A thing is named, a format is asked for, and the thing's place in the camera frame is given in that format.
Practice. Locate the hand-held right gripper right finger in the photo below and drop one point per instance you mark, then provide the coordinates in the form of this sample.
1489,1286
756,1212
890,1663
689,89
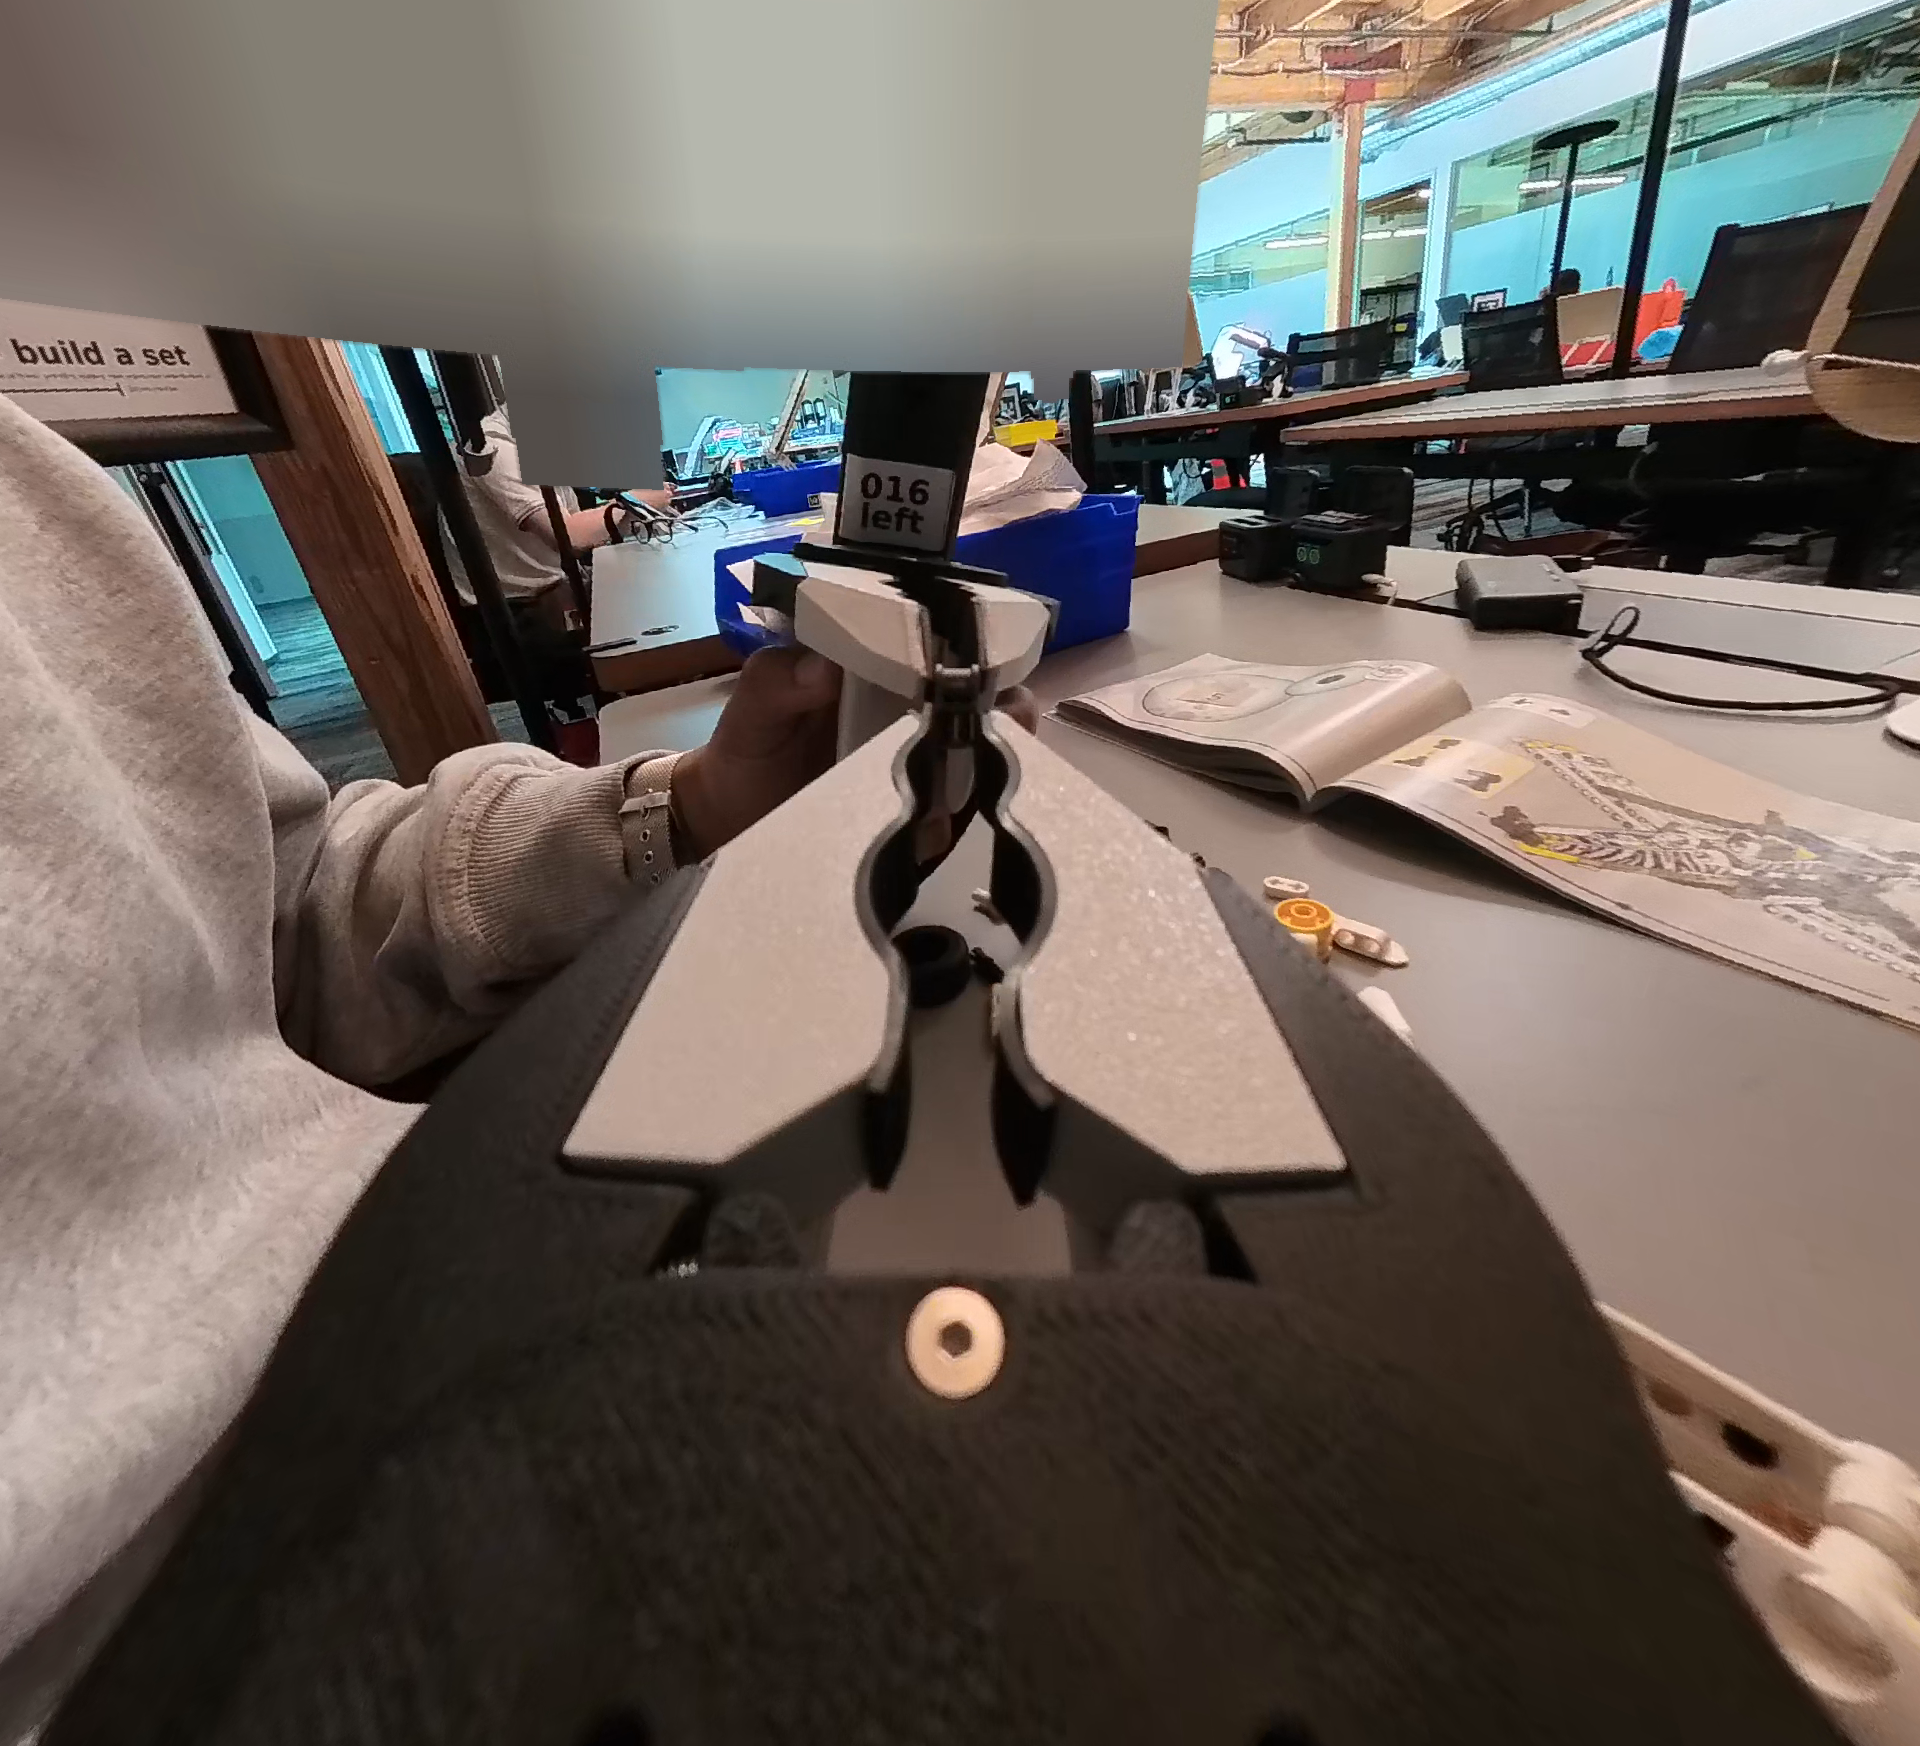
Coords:
1163,1011

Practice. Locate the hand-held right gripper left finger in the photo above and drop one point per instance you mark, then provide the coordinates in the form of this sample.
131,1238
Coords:
734,1011

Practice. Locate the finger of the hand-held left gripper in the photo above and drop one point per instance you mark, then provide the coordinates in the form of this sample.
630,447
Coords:
862,627
1008,643

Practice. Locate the person's left forearm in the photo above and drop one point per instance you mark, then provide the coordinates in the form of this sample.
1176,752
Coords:
480,876

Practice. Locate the yellow round lego piece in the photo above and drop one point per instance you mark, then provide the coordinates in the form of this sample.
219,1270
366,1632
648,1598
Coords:
1301,924

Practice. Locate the small white lego piece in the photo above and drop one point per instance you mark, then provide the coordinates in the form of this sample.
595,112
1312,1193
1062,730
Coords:
1388,1018

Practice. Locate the open lego instruction booklet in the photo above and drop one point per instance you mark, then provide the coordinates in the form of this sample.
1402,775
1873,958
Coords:
1575,817

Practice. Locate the white lego structure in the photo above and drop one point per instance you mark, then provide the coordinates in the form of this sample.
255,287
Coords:
1847,1521

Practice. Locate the person's left hand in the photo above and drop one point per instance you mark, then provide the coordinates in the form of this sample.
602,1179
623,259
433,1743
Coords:
758,741

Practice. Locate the blue plastic bin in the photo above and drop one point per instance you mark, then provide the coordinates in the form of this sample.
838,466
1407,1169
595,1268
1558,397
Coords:
789,486
1065,562

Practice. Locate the crumpled white paper bags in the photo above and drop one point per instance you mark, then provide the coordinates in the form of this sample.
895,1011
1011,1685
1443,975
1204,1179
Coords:
1028,479

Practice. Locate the black battery charger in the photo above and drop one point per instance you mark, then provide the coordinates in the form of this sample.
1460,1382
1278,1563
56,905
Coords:
1340,553
1255,550

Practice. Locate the wooden edged office desk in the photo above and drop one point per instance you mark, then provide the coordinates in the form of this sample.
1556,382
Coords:
1561,403
1275,403

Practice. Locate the black mesh office chair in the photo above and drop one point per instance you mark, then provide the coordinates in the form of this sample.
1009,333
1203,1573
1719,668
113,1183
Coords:
1513,345
1349,354
1769,292

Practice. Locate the black metal stand pole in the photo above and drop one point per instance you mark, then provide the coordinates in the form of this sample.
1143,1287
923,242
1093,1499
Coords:
438,456

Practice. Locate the black power adapter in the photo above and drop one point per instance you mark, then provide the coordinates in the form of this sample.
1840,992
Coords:
1518,593

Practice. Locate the cardboard box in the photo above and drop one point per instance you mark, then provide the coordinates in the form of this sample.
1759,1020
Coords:
1591,328

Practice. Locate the red bag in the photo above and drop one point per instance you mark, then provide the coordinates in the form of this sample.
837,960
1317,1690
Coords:
1653,318

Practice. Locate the black framed white sign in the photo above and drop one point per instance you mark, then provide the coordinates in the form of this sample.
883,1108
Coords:
121,358

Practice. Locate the white round object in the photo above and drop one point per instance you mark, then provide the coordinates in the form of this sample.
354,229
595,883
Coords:
1902,722

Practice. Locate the wooden post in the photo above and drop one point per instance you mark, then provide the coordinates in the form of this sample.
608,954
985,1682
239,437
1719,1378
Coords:
375,546

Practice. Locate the black screen with beige frame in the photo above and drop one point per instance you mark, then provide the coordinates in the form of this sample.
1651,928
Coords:
1892,262

